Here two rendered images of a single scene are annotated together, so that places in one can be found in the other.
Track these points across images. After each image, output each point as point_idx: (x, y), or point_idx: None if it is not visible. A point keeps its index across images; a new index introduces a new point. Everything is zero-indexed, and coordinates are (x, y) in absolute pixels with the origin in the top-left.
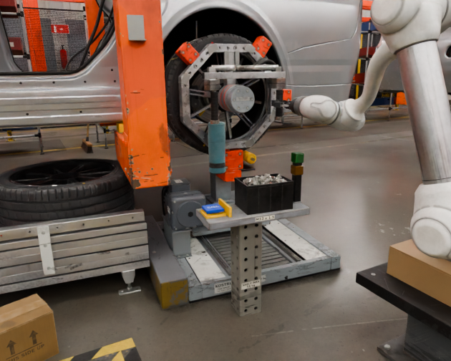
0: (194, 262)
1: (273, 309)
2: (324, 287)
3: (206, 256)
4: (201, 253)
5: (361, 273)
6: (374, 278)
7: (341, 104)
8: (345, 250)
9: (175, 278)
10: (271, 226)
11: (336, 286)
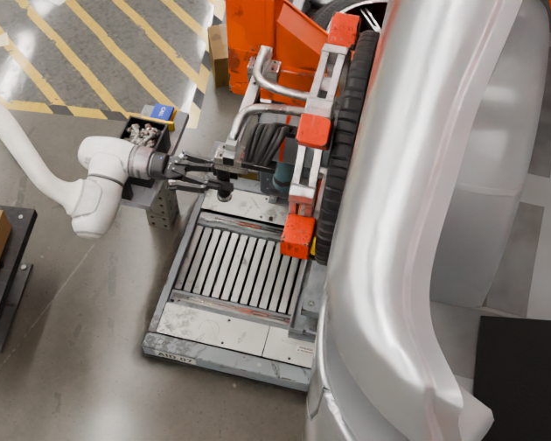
0: (253, 198)
1: (142, 235)
2: (131, 305)
3: (257, 215)
4: (268, 214)
5: (30, 210)
6: (16, 212)
7: (89, 179)
8: (176, 410)
9: (212, 152)
10: (284, 339)
11: (122, 318)
